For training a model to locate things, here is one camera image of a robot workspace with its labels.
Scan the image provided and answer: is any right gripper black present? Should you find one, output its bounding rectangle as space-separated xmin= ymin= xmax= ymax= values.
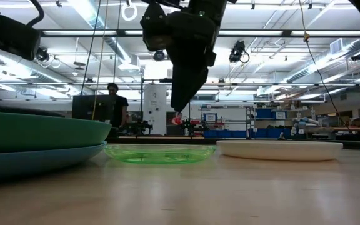
xmin=166 ymin=10 xmax=218 ymax=113

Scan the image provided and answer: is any clear lime green plate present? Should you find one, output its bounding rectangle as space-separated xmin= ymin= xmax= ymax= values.
xmin=103 ymin=143 xmax=218 ymax=165

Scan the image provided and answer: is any green transparent plate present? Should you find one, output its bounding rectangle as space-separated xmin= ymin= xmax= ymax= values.
xmin=216 ymin=139 xmax=344 ymax=162

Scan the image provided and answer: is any green opaque plastic plate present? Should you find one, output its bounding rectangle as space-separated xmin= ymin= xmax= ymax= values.
xmin=0 ymin=110 xmax=113 ymax=155

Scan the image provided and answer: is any person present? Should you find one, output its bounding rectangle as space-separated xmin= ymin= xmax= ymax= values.
xmin=171 ymin=112 xmax=185 ymax=127
xmin=106 ymin=82 xmax=130 ymax=129

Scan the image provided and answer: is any white tall cabinet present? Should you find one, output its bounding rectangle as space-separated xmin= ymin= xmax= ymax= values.
xmin=142 ymin=83 xmax=168 ymax=136

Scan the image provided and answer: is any blue labelled box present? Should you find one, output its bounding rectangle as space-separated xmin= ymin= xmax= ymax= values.
xmin=202 ymin=112 xmax=218 ymax=123

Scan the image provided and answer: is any round black ceiling fixture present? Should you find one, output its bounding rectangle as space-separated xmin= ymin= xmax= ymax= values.
xmin=152 ymin=49 xmax=167 ymax=63

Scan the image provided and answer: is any blue storage bin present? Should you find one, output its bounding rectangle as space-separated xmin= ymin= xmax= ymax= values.
xmin=248 ymin=127 xmax=294 ymax=139
xmin=203 ymin=129 xmax=249 ymax=139
xmin=256 ymin=107 xmax=288 ymax=121

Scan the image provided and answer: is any metal shelf rack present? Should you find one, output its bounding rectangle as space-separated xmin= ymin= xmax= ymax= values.
xmin=244 ymin=105 xmax=295 ymax=140

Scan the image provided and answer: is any ceiling light strip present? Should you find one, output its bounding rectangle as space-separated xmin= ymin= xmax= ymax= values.
xmin=291 ymin=29 xmax=360 ymax=36
xmin=218 ymin=29 xmax=284 ymax=36
xmin=42 ymin=29 xmax=118 ymax=36

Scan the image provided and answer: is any black computer monitor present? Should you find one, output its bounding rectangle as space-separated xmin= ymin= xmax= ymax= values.
xmin=71 ymin=94 xmax=116 ymax=123

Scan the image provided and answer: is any black ceiling beam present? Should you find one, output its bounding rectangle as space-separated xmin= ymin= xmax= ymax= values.
xmin=39 ymin=28 xmax=360 ymax=39

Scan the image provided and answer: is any blue opaque plastic plate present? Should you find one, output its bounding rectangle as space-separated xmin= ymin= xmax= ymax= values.
xmin=0 ymin=142 xmax=108 ymax=183

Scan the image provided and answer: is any black ceiling-mounted camera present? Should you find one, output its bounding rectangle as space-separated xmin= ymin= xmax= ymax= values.
xmin=228 ymin=39 xmax=251 ymax=64
xmin=36 ymin=47 xmax=51 ymax=63

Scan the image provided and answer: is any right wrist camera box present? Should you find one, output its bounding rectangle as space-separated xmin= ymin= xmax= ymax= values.
xmin=139 ymin=2 xmax=172 ymax=53

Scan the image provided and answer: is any white hanging ring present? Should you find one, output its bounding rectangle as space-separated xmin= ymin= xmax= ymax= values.
xmin=120 ymin=1 xmax=139 ymax=23

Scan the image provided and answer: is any black hanging cable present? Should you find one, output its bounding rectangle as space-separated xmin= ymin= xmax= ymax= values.
xmin=79 ymin=0 xmax=103 ymax=96

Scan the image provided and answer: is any silver air duct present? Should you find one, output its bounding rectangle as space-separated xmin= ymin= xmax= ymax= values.
xmin=68 ymin=0 xmax=138 ymax=64

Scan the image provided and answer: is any black cable yellow connector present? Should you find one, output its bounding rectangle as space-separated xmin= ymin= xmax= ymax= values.
xmin=297 ymin=0 xmax=354 ymax=134

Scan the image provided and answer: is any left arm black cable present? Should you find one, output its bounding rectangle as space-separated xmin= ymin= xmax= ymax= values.
xmin=26 ymin=0 xmax=46 ymax=29

